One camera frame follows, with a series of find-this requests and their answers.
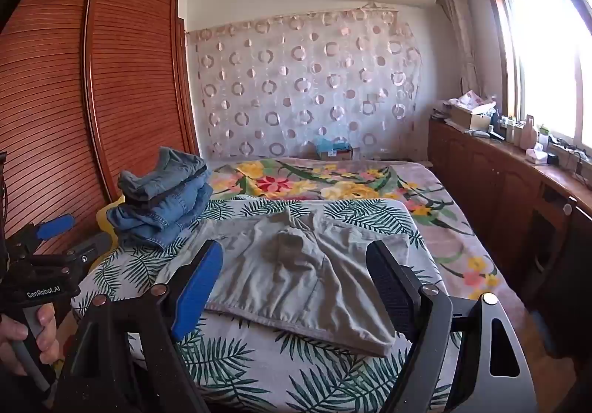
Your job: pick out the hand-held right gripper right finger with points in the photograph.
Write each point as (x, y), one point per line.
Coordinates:
(388, 288)

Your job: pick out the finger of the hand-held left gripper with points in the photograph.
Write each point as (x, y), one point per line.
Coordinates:
(55, 225)
(90, 249)

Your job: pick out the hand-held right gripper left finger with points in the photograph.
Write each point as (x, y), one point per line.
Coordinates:
(199, 290)

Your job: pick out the grey pants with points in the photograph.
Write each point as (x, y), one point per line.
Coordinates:
(300, 288)

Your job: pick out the person's left hand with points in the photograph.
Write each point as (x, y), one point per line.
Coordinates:
(46, 334)

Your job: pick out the yellow cloth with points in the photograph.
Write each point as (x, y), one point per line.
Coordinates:
(105, 221)

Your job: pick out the blue folded jeans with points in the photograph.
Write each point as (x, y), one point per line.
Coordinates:
(157, 218)

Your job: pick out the grey-blue folded jeans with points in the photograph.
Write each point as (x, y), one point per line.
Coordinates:
(157, 177)

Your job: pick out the leaf print bedsheet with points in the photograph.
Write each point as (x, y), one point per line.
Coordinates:
(259, 371)

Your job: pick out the floral blanket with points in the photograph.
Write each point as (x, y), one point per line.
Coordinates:
(323, 177)

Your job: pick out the small cardboard box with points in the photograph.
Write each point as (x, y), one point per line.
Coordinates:
(340, 155)

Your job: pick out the wooden low cabinet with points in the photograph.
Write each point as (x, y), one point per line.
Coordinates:
(485, 172)

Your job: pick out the blue plastic bag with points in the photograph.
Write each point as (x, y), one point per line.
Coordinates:
(330, 143)

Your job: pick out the wooden louvred wardrobe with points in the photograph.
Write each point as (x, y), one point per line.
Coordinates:
(115, 70)

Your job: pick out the dark board with knob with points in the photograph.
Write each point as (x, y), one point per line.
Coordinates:
(578, 279)

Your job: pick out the white bottle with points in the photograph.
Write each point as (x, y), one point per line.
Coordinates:
(509, 131)

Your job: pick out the white tissue box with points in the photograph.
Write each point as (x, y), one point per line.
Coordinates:
(536, 155)

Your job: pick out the circle patterned sheer curtain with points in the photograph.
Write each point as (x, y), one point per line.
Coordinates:
(300, 84)

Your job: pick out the beige window curtain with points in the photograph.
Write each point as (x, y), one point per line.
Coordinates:
(455, 24)

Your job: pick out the window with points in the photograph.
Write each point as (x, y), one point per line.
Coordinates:
(545, 61)

